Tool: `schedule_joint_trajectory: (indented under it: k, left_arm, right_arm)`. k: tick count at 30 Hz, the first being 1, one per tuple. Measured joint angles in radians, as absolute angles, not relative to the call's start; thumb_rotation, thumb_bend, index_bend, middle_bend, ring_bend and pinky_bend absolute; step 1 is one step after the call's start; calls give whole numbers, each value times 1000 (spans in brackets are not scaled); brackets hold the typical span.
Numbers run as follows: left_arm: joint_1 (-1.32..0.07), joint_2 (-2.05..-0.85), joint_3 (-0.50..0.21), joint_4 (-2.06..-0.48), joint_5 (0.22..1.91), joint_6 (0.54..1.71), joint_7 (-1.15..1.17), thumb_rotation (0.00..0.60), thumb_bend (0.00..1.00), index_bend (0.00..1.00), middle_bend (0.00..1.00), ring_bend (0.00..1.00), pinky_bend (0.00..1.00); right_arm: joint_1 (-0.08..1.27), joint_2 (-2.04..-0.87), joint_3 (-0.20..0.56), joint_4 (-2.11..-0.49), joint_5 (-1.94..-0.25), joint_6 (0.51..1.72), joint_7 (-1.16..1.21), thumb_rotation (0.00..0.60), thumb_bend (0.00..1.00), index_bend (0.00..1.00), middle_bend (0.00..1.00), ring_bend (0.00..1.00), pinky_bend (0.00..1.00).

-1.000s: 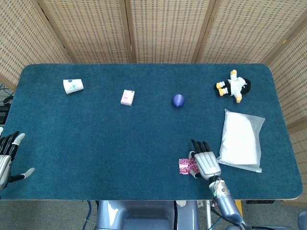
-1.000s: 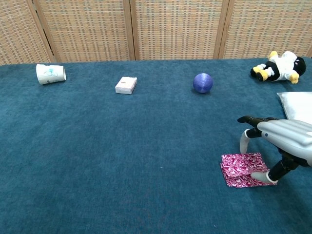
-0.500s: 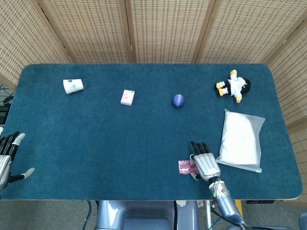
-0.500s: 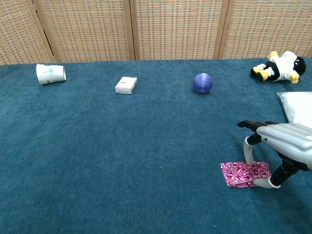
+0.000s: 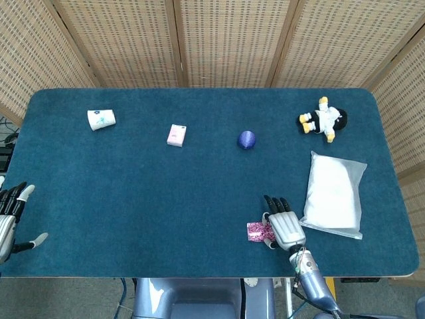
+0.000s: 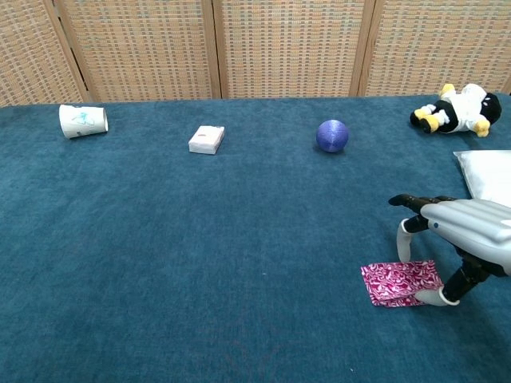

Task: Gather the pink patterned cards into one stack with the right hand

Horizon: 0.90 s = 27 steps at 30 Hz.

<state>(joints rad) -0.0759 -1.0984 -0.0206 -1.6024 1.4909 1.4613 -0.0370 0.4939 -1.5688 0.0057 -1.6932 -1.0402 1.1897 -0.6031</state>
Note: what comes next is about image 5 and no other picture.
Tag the woven bamboo folding screen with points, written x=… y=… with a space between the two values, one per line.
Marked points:
x=229 y=43

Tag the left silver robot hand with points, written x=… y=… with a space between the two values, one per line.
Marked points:
x=7 y=226

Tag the black white plush toy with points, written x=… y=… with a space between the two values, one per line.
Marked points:
x=323 y=120

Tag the white printed paper cup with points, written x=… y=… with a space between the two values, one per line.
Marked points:
x=101 y=119

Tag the black table control box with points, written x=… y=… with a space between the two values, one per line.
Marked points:
x=358 y=280

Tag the blue-grey robot torso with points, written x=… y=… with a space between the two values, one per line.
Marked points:
x=199 y=299

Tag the pink tissue pack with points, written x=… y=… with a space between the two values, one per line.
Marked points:
x=176 y=135

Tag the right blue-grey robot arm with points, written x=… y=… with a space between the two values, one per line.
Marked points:
x=308 y=282

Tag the pink glitter card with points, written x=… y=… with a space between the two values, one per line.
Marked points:
x=255 y=229

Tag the white pillow in plastic bag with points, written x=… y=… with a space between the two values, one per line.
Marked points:
x=335 y=192

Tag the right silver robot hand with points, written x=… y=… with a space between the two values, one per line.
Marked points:
x=287 y=227

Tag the blue ribbed ball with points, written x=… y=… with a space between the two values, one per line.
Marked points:
x=246 y=140

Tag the white table leg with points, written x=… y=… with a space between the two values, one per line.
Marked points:
x=285 y=292

